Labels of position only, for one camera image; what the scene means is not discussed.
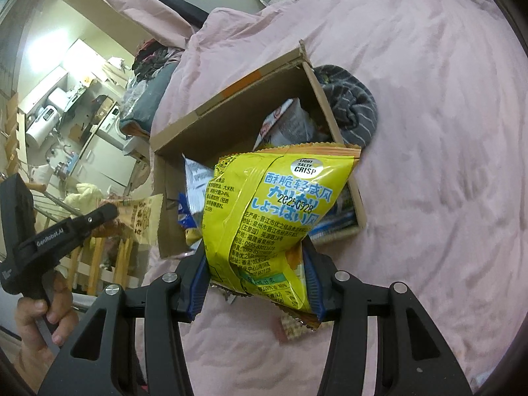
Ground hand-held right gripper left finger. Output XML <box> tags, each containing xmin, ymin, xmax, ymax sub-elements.
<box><xmin>29</xmin><ymin>239</ymin><xmax>213</xmax><ymax>396</ymax></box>

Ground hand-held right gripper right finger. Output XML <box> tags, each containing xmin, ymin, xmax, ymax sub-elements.
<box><xmin>303</xmin><ymin>241</ymin><xmax>475</xmax><ymax>396</ymax></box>

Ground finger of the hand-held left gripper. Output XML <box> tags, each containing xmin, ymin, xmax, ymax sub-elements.
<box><xmin>74</xmin><ymin>203</ymin><xmax>120</xmax><ymax>236</ymax></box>

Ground tan snack packet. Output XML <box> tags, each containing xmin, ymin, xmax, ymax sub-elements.
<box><xmin>99</xmin><ymin>194</ymin><xmax>165</xmax><ymax>248</ymax></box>

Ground blue cartoon snack packet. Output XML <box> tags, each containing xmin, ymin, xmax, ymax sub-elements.
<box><xmin>177</xmin><ymin>192</ymin><xmax>205</xmax><ymax>252</ymax></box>

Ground brown cardboard box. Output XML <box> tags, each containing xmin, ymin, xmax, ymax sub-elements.
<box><xmin>149</xmin><ymin>40</ymin><xmax>367</xmax><ymax>260</ymax></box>

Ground person's left forearm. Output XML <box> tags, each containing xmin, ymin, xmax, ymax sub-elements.
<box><xmin>8</xmin><ymin>322</ymin><xmax>62</xmax><ymax>384</ymax></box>

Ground person's left hand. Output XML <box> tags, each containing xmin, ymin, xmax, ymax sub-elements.
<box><xmin>14</xmin><ymin>272</ymin><xmax>79</xmax><ymax>345</ymax></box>

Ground pale yellow plush bedding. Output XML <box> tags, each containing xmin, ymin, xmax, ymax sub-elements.
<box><xmin>64</xmin><ymin>182</ymin><xmax>104</xmax><ymax>217</ymax></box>

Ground wooden rack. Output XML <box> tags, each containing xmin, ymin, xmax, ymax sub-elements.
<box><xmin>70</xmin><ymin>235</ymin><xmax>138</xmax><ymax>293</ymax></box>

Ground yellow checked snack packet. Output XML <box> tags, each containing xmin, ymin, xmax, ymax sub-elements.
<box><xmin>280</xmin><ymin>313</ymin><xmax>315</xmax><ymax>342</ymax></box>

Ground white kitchen cabinets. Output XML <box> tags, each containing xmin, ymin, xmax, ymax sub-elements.
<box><xmin>76</xmin><ymin>132</ymin><xmax>137</xmax><ymax>186</ymax></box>

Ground white blue snack packet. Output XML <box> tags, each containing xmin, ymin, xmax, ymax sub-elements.
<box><xmin>309</xmin><ymin>190</ymin><xmax>357</xmax><ymax>242</ymax></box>

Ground white washing machine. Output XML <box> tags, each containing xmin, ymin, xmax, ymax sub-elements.
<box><xmin>98</xmin><ymin>103</ymin><xmax>133</xmax><ymax>150</ymax></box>

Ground white water heater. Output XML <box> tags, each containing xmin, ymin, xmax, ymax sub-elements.
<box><xmin>25</xmin><ymin>88</ymin><xmax>69</xmax><ymax>145</ymax></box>

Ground teal cloth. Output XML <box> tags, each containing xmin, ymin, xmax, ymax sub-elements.
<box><xmin>119</xmin><ymin>62</ymin><xmax>179</xmax><ymax>137</ymax></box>

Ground pile of clothes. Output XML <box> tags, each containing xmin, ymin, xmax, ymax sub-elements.
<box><xmin>132</xmin><ymin>39</ymin><xmax>186</xmax><ymax>91</ymax></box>

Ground pink blanket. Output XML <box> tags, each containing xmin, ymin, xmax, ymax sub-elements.
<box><xmin>70</xmin><ymin>0</ymin><xmax>528</xmax><ymax>396</ymax></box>

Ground silver snack packet in box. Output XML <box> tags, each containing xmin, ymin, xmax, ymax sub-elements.
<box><xmin>252</xmin><ymin>98</ymin><xmax>318</xmax><ymax>151</ymax></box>

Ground dark grey striped garment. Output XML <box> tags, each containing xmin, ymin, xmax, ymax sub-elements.
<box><xmin>315</xmin><ymin>65</ymin><xmax>378</xmax><ymax>149</ymax></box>

